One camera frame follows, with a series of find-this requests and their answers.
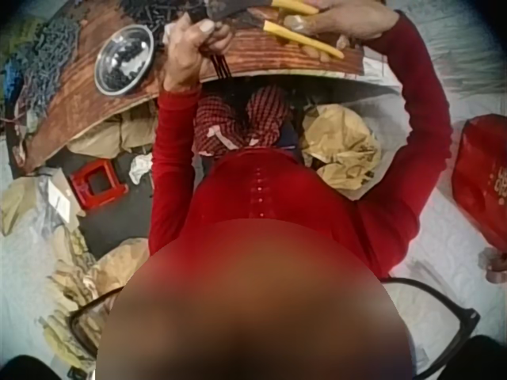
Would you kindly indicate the person's right hand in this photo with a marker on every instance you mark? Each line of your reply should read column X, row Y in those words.
column 352, row 17

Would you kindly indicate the person's left hand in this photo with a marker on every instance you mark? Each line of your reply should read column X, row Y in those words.
column 186, row 59

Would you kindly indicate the bundle of black strips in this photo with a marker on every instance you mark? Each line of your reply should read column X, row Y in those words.
column 222, row 68

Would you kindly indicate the white paper sheet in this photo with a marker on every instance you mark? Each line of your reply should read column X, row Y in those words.
column 374, row 67

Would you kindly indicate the person's legs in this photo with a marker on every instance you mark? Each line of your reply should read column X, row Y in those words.
column 265, row 111

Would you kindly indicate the crumpled brown paper bag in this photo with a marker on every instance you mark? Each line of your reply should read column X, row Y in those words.
column 340, row 150

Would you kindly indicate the heap of black small parts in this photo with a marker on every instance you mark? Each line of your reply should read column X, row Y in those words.
column 158, row 16

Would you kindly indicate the steel bowl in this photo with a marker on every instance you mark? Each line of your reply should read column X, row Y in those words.
column 119, row 43

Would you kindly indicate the black parts in bowl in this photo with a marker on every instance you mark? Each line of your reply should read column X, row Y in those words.
column 123, row 69

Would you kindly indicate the crumpled white paper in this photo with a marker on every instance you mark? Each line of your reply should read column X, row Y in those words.
column 140, row 166

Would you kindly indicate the folded brown paper sheets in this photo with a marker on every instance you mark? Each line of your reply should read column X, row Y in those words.
column 115, row 134

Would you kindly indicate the brown wooden table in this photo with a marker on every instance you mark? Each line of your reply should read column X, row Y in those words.
column 79, row 115

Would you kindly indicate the red plastic bag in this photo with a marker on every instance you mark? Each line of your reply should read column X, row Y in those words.
column 481, row 178

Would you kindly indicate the heap of grey small parts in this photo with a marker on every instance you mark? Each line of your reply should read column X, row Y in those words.
column 55, row 55

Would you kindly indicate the red plastic square stool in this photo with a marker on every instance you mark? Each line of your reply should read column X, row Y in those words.
column 97, row 183

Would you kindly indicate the blue bag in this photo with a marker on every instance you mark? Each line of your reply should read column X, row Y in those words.
column 10, row 75

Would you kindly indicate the heap of packaging scraps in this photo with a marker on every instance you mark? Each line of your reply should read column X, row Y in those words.
column 59, row 253

